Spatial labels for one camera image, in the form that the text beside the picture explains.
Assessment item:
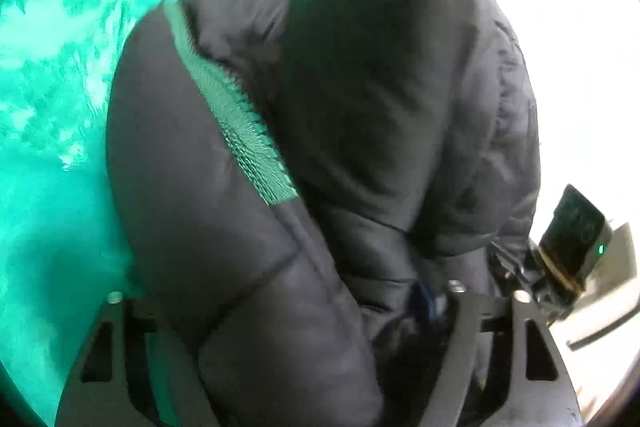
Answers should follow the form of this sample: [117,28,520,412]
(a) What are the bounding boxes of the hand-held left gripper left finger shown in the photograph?
[54,291,221,427]

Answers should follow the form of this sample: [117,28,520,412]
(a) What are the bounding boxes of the black puffer jacket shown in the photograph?
[106,0,543,427]

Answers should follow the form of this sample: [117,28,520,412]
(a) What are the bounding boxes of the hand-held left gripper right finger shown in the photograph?
[415,279,583,427]

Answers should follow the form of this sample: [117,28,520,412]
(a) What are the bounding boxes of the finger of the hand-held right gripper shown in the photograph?
[487,239,532,290]

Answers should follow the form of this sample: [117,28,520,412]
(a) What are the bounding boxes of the green blanket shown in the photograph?
[0,0,321,427]

